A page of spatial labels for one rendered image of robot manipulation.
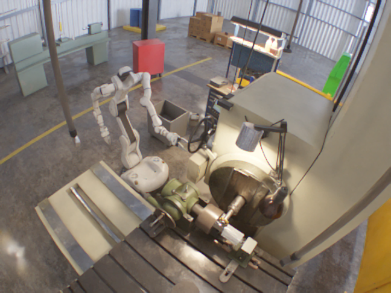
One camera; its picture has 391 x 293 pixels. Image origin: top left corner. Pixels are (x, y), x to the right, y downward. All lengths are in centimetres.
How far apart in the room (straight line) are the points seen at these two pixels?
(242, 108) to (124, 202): 142
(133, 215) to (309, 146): 159
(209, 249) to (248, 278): 37
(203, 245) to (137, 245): 48
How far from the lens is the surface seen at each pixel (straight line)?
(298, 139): 120
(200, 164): 160
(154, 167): 291
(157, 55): 541
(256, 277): 169
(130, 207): 209
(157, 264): 159
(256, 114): 123
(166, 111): 384
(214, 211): 144
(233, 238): 146
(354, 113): 110
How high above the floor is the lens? 254
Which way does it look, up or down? 44 degrees down
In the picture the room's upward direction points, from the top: 9 degrees clockwise
